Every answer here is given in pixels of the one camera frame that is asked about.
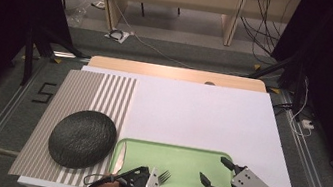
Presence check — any grey striped placemat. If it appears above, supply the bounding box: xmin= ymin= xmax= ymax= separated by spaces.
xmin=8 ymin=60 xmax=139 ymax=187

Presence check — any white foam board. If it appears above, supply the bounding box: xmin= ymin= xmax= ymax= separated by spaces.
xmin=16 ymin=56 xmax=323 ymax=187

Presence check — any white power adapter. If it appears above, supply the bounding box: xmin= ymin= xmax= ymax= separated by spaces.
xmin=300 ymin=118 xmax=316 ymax=131

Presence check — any black metal stand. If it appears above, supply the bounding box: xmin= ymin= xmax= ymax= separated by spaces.
xmin=18 ymin=22 xmax=95 ymax=96

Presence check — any black textured round plate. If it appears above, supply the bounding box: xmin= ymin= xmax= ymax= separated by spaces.
xmin=44 ymin=104 xmax=122 ymax=176

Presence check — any green plastic tray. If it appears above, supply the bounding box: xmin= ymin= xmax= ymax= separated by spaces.
xmin=105 ymin=135 xmax=249 ymax=187

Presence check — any white cable on floor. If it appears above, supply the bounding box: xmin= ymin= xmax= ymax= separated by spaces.
xmin=106 ymin=0 xmax=261 ymax=80

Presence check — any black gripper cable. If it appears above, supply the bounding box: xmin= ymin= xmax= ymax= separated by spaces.
xmin=82 ymin=170 xmax=116 ymax=187

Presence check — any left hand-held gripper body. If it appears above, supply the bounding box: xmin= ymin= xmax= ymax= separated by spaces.
xmin=112 ymin=161 xmax=166 ymax=187

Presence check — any clear bag with black cable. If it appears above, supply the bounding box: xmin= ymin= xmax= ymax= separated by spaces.
xmin=103 ymin=26 xmax=132 ymax=46

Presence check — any silver metal fork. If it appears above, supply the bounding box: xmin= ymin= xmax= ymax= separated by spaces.
xmin=156 ymin=168 xmax=172 ymax=187

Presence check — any bundle of black cables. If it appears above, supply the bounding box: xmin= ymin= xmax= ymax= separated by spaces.
xmin=234 ymin=0 xmax=293 ymax=67

